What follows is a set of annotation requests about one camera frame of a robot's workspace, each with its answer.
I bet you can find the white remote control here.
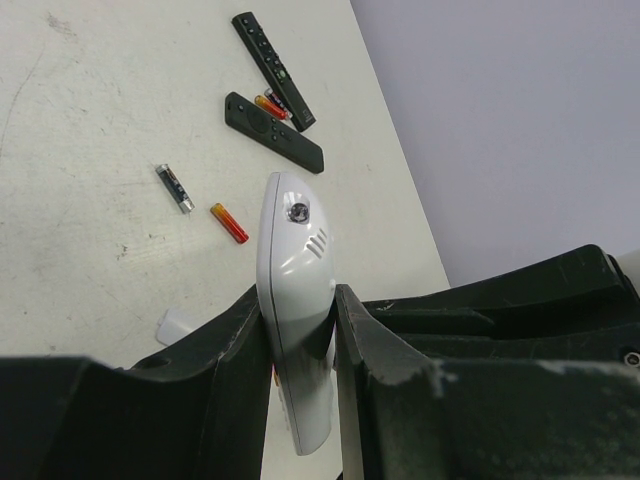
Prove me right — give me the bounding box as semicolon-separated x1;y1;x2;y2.
256;172;336;456

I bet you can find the black silver battery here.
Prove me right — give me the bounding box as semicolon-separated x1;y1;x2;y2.
155;164;195;214

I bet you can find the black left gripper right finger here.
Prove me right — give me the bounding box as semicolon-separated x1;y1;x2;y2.
333;245;639;479

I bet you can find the red orange battery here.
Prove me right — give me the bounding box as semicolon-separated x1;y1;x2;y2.
210;203;249;244

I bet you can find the wide black remote control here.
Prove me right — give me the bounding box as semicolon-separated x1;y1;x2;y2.
224;92;325;174

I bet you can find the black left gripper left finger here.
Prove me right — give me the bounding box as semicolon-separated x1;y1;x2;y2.
1;290;272;479

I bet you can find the white battery cover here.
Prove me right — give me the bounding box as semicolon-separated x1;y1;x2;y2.
155;307;195;346

